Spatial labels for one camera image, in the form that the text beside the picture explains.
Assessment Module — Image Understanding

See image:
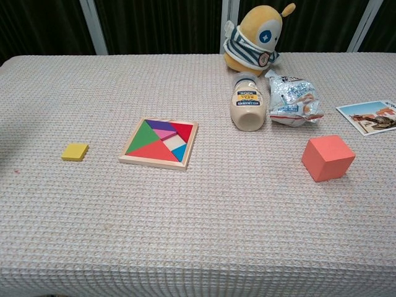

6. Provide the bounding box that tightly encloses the yellow square block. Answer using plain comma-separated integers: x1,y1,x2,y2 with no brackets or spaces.
61,143,90,162

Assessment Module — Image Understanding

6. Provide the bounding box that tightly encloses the blue wooden tangram triangle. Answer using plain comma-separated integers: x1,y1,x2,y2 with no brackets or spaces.
170,143,188,162

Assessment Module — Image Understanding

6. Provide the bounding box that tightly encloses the crimson triangle tangram piece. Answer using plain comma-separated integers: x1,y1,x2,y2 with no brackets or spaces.
169,121,194,144

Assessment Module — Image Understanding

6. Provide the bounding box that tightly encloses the pink triangle tangram piece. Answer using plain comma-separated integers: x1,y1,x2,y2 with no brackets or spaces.
151,128,178,141

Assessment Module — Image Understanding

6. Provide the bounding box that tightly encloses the red wooden tangram triangle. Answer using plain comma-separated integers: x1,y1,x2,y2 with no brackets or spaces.
126,139,181,163

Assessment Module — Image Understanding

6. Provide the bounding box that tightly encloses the purple parallelogram tangram piece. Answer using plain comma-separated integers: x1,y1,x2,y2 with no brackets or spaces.
145,119,179,133

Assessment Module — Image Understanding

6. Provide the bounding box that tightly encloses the green triangle tangram piece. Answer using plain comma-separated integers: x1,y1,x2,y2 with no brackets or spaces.
126,119,162,155

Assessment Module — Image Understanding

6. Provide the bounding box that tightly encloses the mayonnaise squeeze bottle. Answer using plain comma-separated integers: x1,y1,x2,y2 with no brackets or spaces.
229,71,267,132

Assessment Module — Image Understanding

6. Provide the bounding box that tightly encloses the beige waffle tablecloth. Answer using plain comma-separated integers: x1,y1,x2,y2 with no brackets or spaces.
0,52,396,297

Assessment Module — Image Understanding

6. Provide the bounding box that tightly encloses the silver blue snack bag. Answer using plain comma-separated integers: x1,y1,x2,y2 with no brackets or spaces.
264,69,325,126

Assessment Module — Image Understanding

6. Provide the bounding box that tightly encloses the dark curtain panel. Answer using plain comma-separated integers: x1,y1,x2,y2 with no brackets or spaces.
237,0,371,53
0,0,95,66
92,0,225,56
358,0,396,53

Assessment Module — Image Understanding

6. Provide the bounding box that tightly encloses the orange cube block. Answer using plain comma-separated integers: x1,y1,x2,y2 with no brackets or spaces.
301,134,356,183

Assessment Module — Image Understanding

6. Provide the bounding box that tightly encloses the yellow plush toy striped scarf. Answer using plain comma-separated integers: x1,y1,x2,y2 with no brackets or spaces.
223,2,296,77

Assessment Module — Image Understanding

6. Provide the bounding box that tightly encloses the photo postcard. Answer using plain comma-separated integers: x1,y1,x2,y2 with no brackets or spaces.
335,99,396,136

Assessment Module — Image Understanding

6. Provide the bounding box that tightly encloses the wooden tangram puzzle tray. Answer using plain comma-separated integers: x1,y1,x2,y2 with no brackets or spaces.
118,117,199,173

